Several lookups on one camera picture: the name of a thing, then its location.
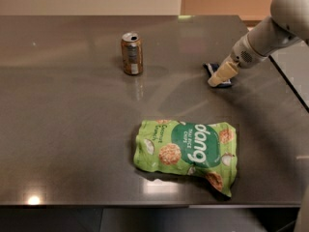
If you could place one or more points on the green rice chip bag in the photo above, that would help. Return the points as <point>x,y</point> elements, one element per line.
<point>183,148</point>

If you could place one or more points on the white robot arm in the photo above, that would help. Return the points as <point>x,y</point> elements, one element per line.
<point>287,24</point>

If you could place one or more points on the blue rxbar wrapper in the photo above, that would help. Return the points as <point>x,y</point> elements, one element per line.
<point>216,81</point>

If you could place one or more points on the grey side counter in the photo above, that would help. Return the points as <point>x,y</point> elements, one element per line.
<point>293,63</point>

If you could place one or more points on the orange soda can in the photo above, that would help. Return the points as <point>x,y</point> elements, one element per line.
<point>131,45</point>

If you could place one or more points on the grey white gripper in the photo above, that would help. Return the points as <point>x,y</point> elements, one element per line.
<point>241,54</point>

